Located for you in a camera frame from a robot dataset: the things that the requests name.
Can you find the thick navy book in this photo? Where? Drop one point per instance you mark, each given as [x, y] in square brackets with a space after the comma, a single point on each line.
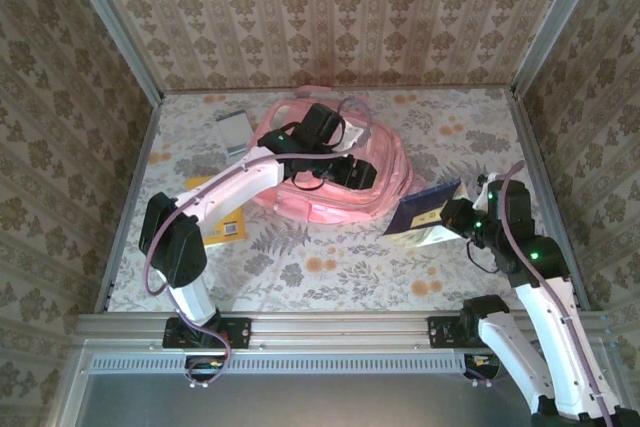
[415, 212]

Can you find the pink backpack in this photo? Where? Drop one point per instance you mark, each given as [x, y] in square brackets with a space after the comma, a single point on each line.
[300, 204]

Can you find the grey white notebook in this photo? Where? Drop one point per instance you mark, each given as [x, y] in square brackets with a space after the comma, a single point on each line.
[234, 129]

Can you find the yellow paperback book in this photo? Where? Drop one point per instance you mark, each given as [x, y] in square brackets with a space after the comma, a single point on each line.
[225, 227]

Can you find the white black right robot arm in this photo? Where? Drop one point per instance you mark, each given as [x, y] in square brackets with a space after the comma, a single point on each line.
[500, 347]

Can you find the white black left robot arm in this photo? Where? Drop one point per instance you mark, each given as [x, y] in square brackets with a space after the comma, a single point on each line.
[175, 242]

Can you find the floral tablecloth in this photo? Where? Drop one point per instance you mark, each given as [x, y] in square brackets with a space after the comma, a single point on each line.
[350, 272]

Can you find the grey metal shelf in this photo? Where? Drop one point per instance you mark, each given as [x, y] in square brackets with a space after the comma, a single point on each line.
[325, 402]

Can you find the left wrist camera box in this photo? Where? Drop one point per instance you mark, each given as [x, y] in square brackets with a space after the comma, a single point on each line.
[356, 136]

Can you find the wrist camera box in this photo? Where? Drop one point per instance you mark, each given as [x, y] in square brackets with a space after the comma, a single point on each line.
[356, 136]
[482, 197]

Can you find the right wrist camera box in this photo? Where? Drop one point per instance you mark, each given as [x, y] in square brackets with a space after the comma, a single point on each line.
[482, 197]

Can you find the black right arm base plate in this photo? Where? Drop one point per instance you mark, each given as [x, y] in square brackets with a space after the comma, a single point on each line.
[440, 334]

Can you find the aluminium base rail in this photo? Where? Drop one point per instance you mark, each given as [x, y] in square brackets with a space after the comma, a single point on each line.
[340, 332]

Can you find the aluminium frame post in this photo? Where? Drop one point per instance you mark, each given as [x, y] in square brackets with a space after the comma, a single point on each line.
[115, 22]
[560, 17]

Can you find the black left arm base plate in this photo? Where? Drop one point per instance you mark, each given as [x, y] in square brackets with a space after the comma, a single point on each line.
[240, 332]

